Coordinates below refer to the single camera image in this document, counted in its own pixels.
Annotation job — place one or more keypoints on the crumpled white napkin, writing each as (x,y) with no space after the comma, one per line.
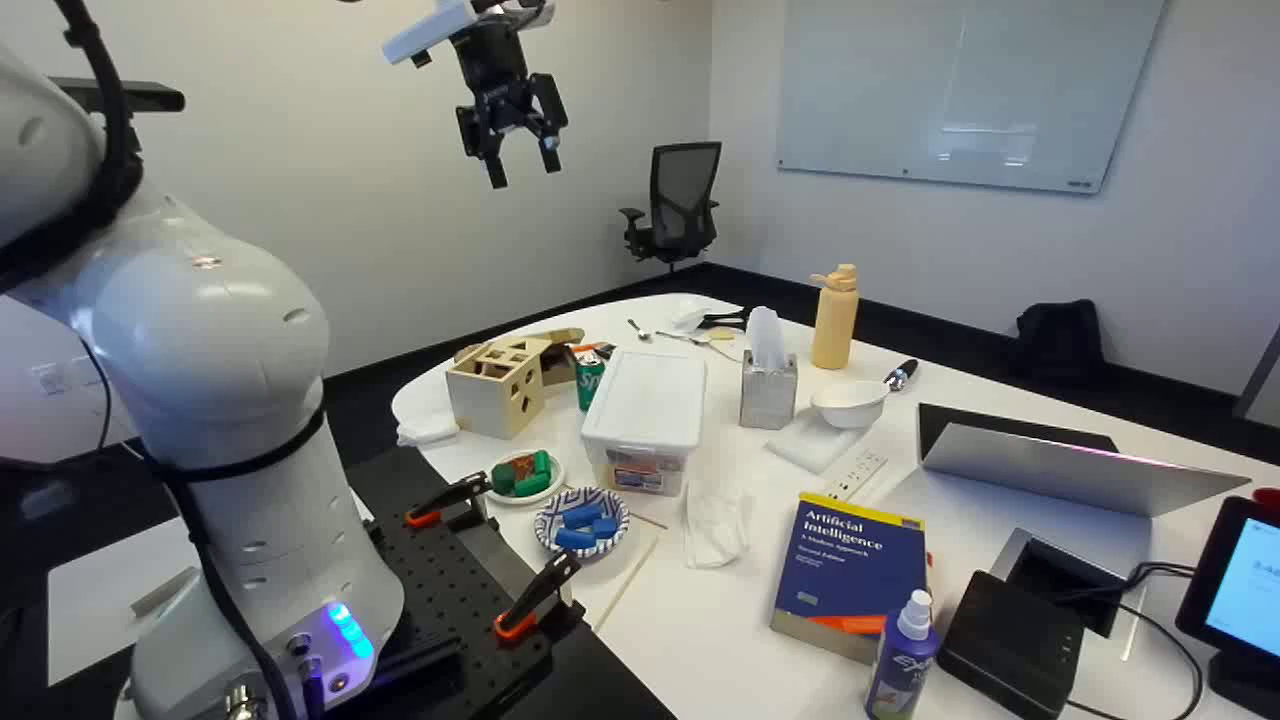
(716,526)

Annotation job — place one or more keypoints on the wooden shape sorter box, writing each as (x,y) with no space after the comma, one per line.
(503,386)

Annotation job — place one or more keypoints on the black clamp orange tip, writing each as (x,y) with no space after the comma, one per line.
(539,599)
(446,502)

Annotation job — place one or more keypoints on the clear plastic container white lid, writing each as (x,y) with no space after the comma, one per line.
(647,414)

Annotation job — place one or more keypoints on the yellow drink bottle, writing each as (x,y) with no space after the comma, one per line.
(834,323)

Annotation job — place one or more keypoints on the white cloth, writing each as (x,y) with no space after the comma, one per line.
(425,418)

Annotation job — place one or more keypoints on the blue spray bottle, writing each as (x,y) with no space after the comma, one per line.
(907,660)

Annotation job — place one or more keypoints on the grey tissue holder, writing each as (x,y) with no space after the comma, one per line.
(770,394)

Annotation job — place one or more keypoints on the thin wooden stick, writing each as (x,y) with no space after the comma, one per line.
(624,584)

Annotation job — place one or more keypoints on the red object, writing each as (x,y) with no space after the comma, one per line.
(1266,505)

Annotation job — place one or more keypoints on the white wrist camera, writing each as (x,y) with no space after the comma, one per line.
(425,35)

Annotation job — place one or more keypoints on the white bowl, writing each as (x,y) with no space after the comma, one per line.
(848,406)

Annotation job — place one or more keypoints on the black bag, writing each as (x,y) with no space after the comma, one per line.
(1061,346)

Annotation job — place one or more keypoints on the black rectangular box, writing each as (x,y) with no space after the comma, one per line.
(1009,645)

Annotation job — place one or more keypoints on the wall whiteboard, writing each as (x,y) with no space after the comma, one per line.
(960,86)

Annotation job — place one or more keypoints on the silver laptop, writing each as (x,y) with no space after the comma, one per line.
(1065,474)

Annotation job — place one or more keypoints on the blue toy piece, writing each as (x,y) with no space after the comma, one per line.
(583,515)
(584,538)

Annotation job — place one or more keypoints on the black marker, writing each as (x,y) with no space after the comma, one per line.
(903,373)

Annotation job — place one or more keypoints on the green toy block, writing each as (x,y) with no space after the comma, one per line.
(523,474)

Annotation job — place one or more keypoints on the black camera on stand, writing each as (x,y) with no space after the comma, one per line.
(144,94)

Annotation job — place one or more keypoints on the green drink can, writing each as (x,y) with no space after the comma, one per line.
(588,386)

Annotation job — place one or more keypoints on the blue patterned plate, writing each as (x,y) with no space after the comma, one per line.
(548,526)

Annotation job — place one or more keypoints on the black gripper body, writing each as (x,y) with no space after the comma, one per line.
(505,105)

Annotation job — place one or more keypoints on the blue yellow book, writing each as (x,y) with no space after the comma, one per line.
(845,573)

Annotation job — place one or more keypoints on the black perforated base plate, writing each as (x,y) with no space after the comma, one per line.
(454,584)

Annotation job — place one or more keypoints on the black office chair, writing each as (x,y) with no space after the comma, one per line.
(677,201)

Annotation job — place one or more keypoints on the tablet screen on stand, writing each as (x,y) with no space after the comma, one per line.
(1243,584)

